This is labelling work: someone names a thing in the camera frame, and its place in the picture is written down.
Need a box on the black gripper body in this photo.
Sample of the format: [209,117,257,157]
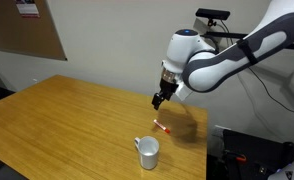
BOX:
[158,78,179,101]

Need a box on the red Expo marker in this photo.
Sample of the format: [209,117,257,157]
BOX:
[153,119,172,135]

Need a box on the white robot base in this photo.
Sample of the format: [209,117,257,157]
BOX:
[267,149,294,180]

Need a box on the white ceramic mug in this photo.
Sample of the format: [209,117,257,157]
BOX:
[134,135,161,171]

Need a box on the black equipment case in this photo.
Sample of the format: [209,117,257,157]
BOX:
[216,129,294,180]

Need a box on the brown cork board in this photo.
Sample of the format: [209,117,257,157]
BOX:
[0,0,68,62]

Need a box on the printed paper notice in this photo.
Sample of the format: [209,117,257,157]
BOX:
[14,0,41,19]

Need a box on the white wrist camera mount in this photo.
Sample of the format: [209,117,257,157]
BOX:
[174,82,194,101]

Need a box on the black bar camera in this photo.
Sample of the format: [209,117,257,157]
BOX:
[195,8,231,21]

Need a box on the black cable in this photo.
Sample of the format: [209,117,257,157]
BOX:
[219,19,294,120]

